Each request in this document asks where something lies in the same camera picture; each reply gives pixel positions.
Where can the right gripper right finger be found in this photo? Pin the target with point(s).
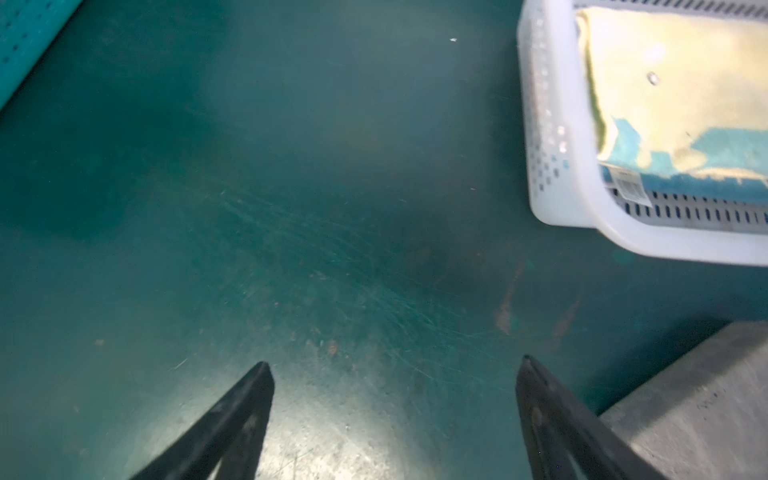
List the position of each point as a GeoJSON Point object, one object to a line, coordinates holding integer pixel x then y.
{"type": "Point", "coordinates": [563, 438]}

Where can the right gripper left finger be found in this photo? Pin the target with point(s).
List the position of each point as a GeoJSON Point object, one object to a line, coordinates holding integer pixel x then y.
{"type": "Point", "coordinates": [227, 441]}

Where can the plain mint green towel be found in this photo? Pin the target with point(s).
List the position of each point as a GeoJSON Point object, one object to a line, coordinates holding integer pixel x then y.
{"type": "Point", "coordinates": [679, 102]}

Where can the teal plastic basket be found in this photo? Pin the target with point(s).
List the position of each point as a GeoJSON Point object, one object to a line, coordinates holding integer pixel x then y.
{"type": "Point", "coordinates": [27, 28]}

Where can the grey sponge block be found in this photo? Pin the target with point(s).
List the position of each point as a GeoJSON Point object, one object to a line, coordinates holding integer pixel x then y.
{"type": "Point", "coordinates": [705, 415]}

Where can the grey plastic basket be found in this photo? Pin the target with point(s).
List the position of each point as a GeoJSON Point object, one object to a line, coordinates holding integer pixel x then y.
{"type": "Point", "coordinates": [566, 183]}

